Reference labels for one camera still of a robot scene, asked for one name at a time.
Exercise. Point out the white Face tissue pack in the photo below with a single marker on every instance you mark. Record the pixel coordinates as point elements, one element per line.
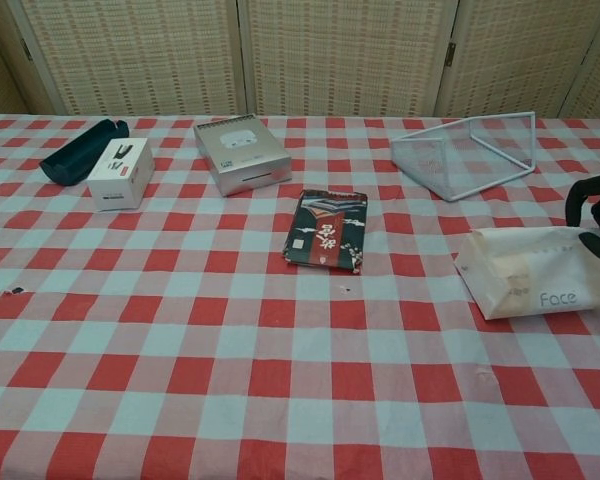
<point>530,270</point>

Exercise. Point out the dark patterned packet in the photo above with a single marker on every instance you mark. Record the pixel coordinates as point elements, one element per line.
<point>326,231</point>

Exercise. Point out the woven folding screen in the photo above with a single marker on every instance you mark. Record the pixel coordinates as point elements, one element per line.
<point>300,55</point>

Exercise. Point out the silver spiral notebook box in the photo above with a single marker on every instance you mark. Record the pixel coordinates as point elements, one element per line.
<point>242,155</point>

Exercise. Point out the red white checkered tablecloth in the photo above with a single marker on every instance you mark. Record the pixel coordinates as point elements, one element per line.
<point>260,350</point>

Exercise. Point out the white stapler box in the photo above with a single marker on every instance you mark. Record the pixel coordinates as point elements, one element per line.
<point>121,174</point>

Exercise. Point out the dark green cylindrical case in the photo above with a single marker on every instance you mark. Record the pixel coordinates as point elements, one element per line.
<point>80,152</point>

